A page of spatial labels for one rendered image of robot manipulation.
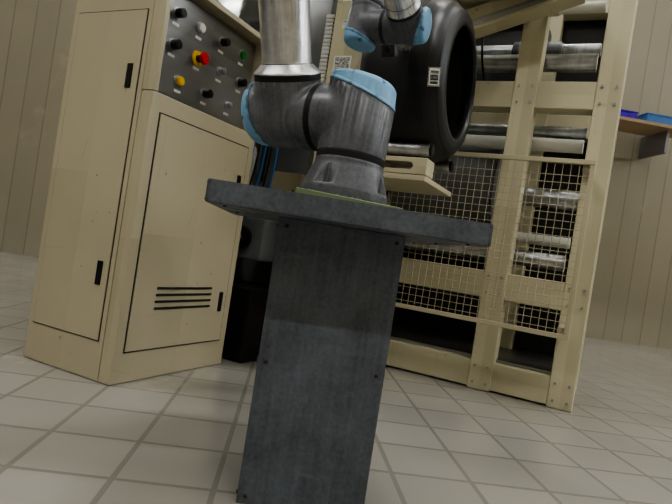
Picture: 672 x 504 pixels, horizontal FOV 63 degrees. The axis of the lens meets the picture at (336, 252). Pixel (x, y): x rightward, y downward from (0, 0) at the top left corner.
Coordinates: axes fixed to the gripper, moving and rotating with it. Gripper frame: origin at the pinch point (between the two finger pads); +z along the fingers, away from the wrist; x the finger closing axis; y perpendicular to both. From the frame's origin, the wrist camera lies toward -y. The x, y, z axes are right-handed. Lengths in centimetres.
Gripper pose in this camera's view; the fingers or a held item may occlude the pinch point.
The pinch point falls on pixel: (404, 50)
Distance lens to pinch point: 193.4
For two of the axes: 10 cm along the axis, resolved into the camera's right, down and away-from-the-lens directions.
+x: -8.9, -1.4, 4.3
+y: 2.0, -9.8, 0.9
